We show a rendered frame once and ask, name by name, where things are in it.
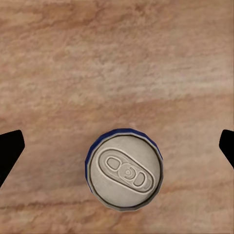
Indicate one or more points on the can of soda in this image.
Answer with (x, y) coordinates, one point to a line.
(124, 169)

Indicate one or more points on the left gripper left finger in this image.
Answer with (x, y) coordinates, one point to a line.
(11, 146)

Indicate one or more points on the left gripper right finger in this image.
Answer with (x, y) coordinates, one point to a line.
(226, 144)

